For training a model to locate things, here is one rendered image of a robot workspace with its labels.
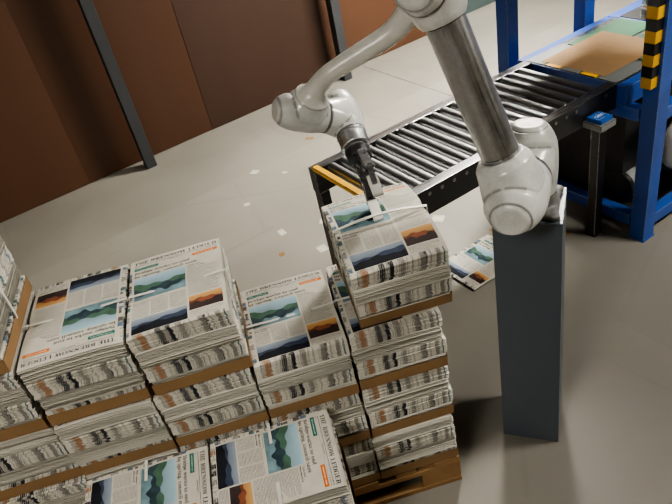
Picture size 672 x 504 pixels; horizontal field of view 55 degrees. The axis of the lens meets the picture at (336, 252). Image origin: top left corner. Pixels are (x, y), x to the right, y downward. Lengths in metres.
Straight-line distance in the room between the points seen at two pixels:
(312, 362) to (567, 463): 1.11
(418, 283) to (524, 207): 0.38
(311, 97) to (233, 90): 3.71
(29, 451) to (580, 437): 1.89
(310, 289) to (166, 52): 3.45
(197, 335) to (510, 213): 0.88
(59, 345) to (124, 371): 0.19
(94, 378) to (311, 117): 0.94
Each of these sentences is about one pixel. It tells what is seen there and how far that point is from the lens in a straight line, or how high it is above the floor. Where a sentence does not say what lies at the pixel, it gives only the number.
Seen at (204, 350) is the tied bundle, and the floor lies 0.95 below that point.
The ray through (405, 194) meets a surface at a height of 1.08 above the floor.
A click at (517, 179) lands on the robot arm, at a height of 1.25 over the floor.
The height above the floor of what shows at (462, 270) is 0.01.
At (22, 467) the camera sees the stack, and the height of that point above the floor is 0.71.
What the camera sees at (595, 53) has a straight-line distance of 3.62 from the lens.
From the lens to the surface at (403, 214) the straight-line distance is 1.92.
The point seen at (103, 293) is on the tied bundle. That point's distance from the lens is 2.03.
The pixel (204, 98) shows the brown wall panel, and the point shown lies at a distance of 5.48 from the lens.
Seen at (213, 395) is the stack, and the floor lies 0.78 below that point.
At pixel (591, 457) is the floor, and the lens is 2.65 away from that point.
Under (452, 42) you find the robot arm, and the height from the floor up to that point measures 1.60.
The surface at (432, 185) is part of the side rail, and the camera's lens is 2.58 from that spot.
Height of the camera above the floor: 2.14
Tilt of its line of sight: 36 degrees down
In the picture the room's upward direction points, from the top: 13 degrees counter-clockwise
